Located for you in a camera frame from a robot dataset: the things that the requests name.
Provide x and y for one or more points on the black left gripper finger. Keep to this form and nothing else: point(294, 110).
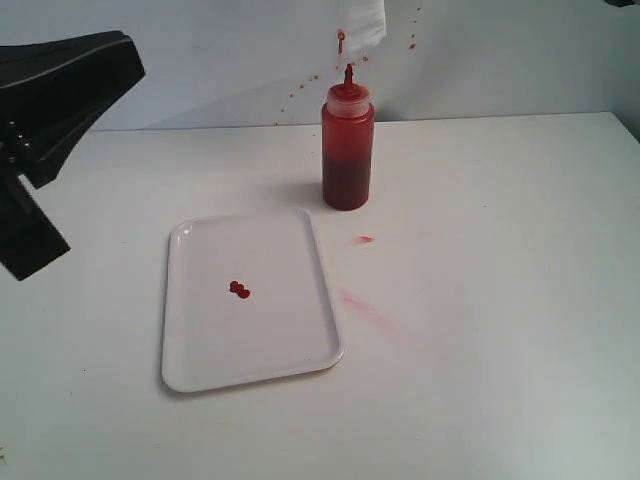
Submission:
point(29, 241)
point(52, 93)

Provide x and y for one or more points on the white rectangular tray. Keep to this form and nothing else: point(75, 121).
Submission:
point(214, 340)

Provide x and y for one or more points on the ketchup blob on tray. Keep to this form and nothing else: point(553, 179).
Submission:
point(239, 289)

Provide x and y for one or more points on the white paper towel on wall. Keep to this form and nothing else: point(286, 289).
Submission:
point(361, 25)

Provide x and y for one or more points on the red sauce bottle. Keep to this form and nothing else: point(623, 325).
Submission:
point(347, 132)

